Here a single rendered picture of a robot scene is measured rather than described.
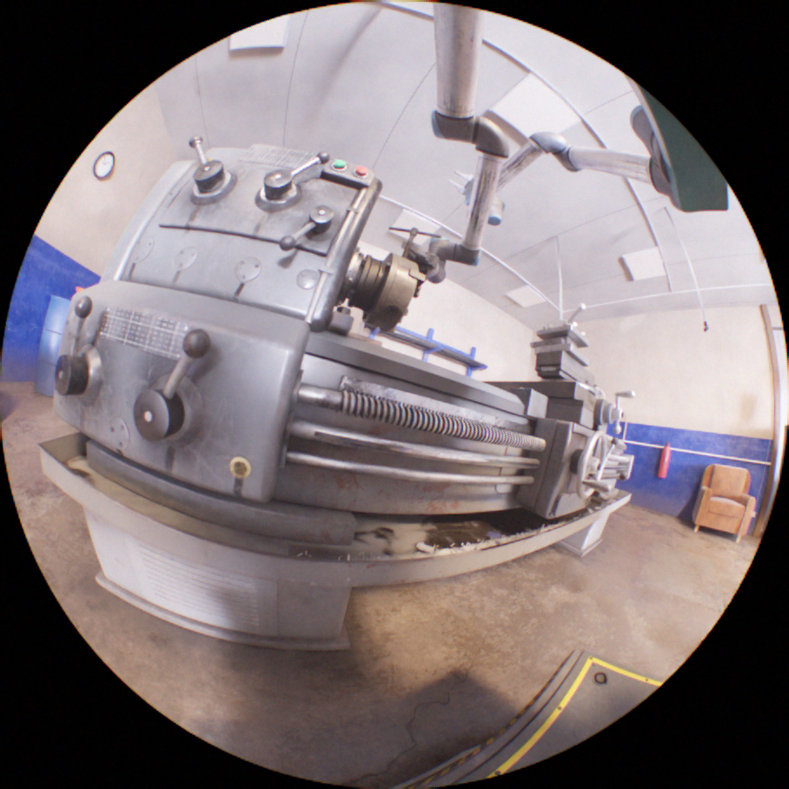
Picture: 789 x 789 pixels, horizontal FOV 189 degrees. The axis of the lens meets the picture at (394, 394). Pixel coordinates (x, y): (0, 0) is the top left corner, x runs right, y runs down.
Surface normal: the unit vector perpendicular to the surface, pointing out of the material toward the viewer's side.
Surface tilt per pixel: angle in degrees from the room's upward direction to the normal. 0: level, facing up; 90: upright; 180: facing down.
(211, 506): 90
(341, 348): 90
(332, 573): 90
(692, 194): 180
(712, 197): 180
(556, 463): 90
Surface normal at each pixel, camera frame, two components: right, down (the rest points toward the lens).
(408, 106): -0.24, 0.97
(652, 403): -0.90, -0.24
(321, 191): 0.36, 0.04
